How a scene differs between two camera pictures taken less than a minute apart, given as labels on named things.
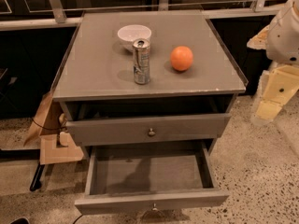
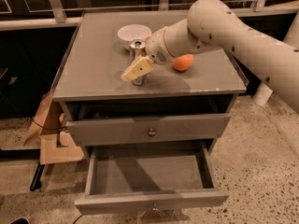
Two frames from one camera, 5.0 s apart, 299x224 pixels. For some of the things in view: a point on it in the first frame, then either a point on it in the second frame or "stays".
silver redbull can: (141, 61) stays
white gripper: (284, 36) to (155, 48)
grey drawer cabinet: (146, 82) stays
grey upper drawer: (124, 130) stays
